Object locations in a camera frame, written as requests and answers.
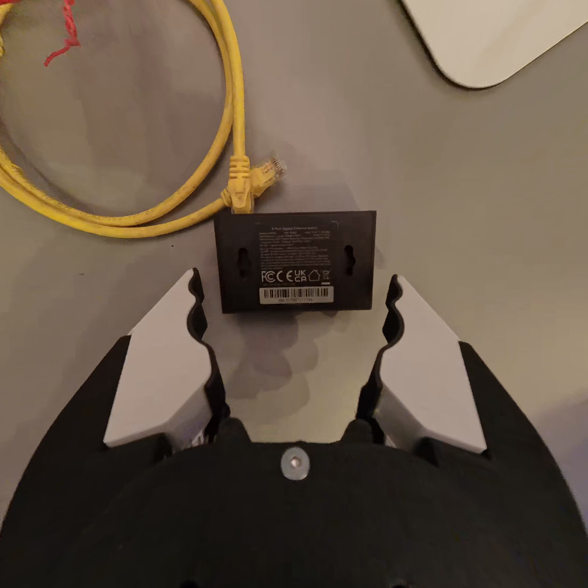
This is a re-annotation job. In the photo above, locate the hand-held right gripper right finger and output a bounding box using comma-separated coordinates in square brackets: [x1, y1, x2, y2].
[355, 274, 488, 454]

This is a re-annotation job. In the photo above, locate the red ethernet cable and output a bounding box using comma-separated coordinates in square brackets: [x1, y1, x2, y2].
[43, 0, 82, 68]

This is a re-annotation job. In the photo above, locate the black ethernet switch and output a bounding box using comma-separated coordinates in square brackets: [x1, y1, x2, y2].
[213, 210, 378, 314]

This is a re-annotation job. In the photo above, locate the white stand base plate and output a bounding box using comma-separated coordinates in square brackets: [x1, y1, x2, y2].
[399, 0, 588, 90]

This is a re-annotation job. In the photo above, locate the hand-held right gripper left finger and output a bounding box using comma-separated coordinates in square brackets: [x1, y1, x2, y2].
[102, 267, 231, 449]

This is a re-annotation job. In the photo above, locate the yellow ethernet cable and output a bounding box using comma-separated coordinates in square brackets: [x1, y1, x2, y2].
[0, 0, 288, 239]

